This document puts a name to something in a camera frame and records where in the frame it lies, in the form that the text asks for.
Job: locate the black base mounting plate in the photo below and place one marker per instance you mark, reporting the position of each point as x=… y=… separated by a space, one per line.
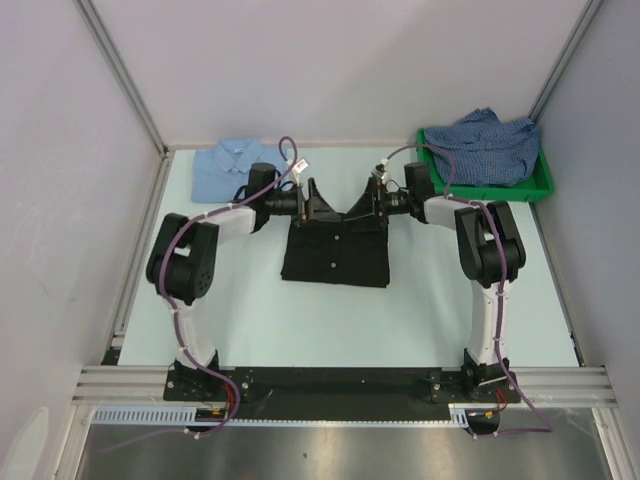
x=338 y=394

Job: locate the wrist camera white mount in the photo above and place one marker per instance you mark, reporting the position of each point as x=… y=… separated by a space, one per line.
x=297 y=168
x=381 y=172

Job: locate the blue checkered shirt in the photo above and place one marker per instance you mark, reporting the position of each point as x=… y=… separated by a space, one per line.
x=480 y=150

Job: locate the left aluminium corner post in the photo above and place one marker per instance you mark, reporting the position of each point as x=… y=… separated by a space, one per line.
x=113 y=58

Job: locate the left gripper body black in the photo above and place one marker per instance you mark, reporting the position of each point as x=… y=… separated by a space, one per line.
x=290 y=204

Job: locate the black long sleeve shirt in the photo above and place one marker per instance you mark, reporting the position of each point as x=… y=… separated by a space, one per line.
x=348 y=252

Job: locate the aluminium frame rail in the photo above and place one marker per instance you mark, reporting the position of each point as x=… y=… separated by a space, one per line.
x=548 y=387

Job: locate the right aluminium corner post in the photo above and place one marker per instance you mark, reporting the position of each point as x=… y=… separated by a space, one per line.
x=570 y=48

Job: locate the white slotted cable duct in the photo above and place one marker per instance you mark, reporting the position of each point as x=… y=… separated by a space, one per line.
x=143 y=415

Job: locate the folded light blue shirt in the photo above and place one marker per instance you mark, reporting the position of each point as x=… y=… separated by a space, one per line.
x=219 y=172

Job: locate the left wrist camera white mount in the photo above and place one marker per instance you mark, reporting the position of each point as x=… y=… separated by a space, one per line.
x=297 y=168

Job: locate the aluminium corner post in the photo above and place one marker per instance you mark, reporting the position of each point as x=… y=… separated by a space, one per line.
x=570 y=48
x=113 y=58

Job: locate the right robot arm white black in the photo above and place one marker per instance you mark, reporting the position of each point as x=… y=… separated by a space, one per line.
x=490 y=252

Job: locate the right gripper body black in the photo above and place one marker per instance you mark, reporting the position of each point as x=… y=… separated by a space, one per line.
x=390 y=203

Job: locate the green plastic bin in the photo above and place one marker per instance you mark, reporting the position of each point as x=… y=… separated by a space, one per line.
x=537 y=187

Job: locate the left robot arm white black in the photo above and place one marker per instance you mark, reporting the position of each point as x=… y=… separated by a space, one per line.
x=183 y=258

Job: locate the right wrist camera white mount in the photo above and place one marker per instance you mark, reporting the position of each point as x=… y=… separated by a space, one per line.
x=381 y=172

